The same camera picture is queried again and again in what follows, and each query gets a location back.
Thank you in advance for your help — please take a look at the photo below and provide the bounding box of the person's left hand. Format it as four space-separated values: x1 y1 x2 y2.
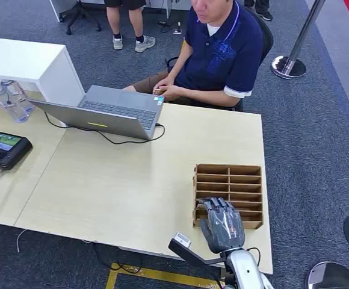
155 84 184 102

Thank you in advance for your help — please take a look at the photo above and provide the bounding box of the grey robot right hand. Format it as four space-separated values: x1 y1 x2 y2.
199 197 246 255

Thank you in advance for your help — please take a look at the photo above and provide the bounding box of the person's right hand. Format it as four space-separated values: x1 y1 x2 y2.
153 75 176 96

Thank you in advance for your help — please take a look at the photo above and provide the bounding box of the wooden slotted card holder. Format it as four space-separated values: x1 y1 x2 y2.
192 163 264 231

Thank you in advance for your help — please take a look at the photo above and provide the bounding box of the standing person in shorts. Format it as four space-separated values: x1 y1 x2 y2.
104 0 156 54

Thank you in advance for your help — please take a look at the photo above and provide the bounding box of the seated person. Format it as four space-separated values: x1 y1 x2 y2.
122 0 264 112

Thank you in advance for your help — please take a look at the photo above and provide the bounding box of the standing person in black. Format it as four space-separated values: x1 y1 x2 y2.
243 0 274 22

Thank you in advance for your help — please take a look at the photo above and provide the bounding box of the grey open laptop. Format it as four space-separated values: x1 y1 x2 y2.
28 84 165 141

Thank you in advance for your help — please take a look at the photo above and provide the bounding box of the black swivel chair base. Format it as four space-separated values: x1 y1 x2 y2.
58 0 103 36

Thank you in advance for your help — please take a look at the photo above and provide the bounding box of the chrome stanchion base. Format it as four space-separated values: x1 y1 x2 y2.
305 261 349 289

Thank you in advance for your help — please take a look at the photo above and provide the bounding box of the white counter cabinet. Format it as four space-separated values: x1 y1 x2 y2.
0 36 86 128

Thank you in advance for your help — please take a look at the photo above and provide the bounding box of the clear acrylic stand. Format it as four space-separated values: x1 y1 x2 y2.
0 79 36 124

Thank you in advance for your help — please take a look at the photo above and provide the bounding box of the black payment terminal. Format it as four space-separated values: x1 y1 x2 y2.
0 130 33 172

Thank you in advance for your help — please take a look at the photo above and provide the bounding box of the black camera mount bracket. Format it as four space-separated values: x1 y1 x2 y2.
168 238 227 282

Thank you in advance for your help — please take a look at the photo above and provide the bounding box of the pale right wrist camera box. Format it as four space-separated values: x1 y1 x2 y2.
174 232 192 249

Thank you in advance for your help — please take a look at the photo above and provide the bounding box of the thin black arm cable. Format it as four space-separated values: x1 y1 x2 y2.
245 246 262 268

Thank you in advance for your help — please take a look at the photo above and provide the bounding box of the black laptop power cable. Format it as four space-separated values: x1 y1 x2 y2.
43 111 166 146

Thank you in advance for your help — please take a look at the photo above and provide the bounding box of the black cable under desk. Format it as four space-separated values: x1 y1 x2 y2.
91 241 144 276

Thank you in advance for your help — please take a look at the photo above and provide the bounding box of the chrome stanchion post with base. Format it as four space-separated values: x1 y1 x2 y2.
271 0 327 80

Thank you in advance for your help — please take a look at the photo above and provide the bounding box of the white hanging cable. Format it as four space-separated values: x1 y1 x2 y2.
15 228 29 255

